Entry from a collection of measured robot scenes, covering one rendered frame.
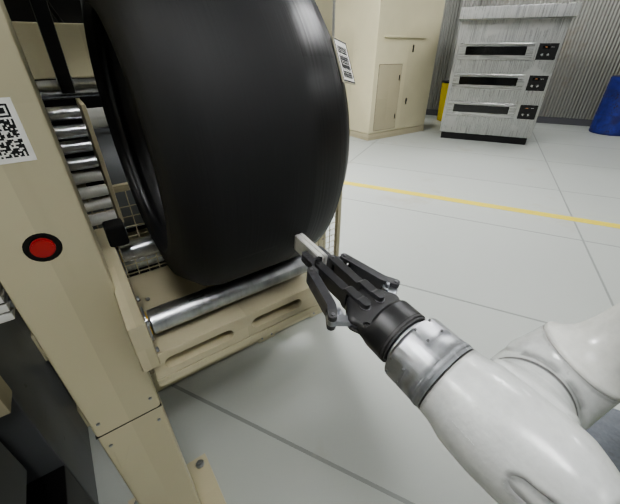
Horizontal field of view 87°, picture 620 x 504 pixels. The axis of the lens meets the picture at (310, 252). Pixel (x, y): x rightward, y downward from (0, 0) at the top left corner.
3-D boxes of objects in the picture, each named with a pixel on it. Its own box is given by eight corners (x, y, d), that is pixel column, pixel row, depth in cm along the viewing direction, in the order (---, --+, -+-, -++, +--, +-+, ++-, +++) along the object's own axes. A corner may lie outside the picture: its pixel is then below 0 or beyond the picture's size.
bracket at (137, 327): (143, 374, 54) (126, 331, 49) (106, 264, 81) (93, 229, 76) (164, 364, 56) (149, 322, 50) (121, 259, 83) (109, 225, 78)
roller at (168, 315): (145, 329, 54) (137, 308, 56) (149, 341, 57) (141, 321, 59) (315, 261, 71) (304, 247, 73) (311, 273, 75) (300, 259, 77)
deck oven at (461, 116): (435, 140, 547) (461, 6, 452) (440, 128, 630) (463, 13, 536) (531, 148, 500) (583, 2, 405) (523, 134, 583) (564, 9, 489)
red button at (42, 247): (34, 261, 48) (25, 243, 46) (34, 255, 49) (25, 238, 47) (59, 254, 49) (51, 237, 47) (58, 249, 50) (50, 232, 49)
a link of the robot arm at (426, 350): (433, 377, 31) (387, 333, 35) (408, 421, 37) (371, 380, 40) (486, 335, 35) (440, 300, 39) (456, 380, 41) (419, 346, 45)
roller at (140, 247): (116, 255, 73) (110, 241, 75) (120, 267, 77) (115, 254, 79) (255, 215, 91) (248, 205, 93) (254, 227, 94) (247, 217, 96)
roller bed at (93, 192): (36, 243, 80) (-31, 113, 64) (35, 221, 90) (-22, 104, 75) (124, 222, 90) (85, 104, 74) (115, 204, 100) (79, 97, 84)
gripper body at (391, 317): (439, 307, 39) (383, 264, 45) (390, 339, 35) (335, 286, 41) (421, 345, 44) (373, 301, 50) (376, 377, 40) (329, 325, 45)
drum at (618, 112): (623, 131, 607) (651, 75, 559) (634, 137, 561) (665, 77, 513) (584, 128, 629) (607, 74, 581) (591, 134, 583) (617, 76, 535)
